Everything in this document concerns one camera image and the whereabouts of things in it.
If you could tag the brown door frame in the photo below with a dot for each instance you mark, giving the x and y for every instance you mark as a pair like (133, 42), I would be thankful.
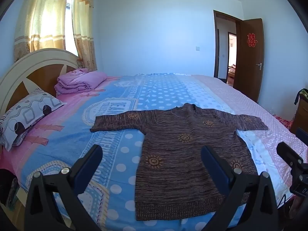
(215, 43)

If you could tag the grey patterned pillow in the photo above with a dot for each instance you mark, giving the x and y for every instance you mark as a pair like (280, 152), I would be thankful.
(26, 118)

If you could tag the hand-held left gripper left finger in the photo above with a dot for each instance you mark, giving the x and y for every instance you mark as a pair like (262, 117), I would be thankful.
(89, 170)

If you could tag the dark clutter on cabinet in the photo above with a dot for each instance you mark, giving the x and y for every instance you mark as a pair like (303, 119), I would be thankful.
(302, 95)

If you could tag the red cloth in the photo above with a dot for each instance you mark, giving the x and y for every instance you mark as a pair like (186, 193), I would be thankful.
(284, 121)

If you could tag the printed blue pink bedsheet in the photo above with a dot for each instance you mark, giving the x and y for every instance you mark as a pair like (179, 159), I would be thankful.
(72, 134)

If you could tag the wooden cabinet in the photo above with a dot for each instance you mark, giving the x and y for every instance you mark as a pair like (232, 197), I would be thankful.
(300, 118)

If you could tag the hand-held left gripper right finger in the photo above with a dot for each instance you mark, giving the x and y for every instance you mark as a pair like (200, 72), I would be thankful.
(214, 170)

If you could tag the cream and wood headboard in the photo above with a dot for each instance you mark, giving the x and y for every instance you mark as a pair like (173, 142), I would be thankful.
(41, 62)

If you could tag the brown knit sweater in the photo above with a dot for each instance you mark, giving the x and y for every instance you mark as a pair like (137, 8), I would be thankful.
(182, 168)

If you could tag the folded pink quilt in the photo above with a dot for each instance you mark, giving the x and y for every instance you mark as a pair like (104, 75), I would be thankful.
(79, 80)

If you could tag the brown wooden door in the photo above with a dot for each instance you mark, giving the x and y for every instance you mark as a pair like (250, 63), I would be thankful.
(247, 60)

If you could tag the red paper door decoration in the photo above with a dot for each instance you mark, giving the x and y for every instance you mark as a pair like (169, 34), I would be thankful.
(251, 40)

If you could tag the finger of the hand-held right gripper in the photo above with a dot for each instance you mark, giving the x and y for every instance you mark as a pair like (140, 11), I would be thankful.
(290, 156)
(302, 136)

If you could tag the dark object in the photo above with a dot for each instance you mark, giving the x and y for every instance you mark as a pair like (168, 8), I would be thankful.
(7, 185)

